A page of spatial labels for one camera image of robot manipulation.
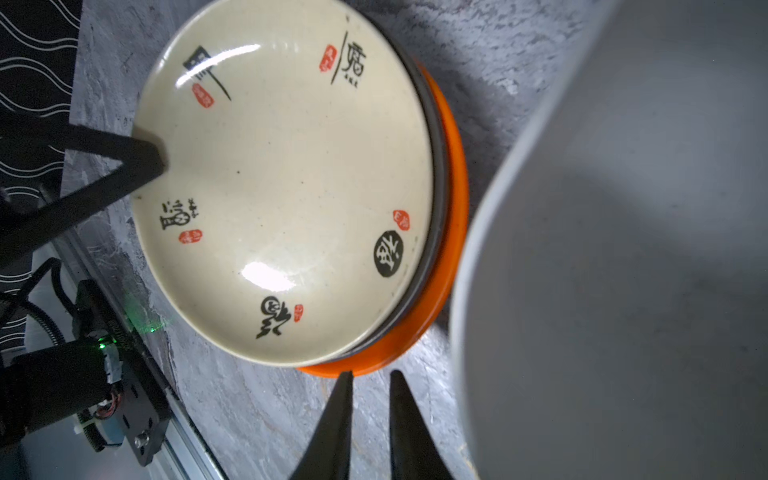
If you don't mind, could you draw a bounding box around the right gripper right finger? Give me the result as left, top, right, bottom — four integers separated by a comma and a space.
389, 370, 453, 479

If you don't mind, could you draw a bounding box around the white plastic bin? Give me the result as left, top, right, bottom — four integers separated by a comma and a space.
450, 1, 767, 479

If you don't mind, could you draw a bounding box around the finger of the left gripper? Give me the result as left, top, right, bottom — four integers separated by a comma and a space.
0, 110, 168, 268

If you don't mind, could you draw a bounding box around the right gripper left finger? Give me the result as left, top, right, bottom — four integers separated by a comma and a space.
290, 371, 354, 480

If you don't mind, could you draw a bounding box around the cream yellow plate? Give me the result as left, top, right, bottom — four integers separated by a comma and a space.
132, 1, 440, 367

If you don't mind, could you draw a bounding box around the orange plate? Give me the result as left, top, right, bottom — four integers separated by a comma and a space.
300, 67, 470, 378

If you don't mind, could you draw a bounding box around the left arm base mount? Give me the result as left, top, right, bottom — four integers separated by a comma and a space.
1, 258, 171, 466

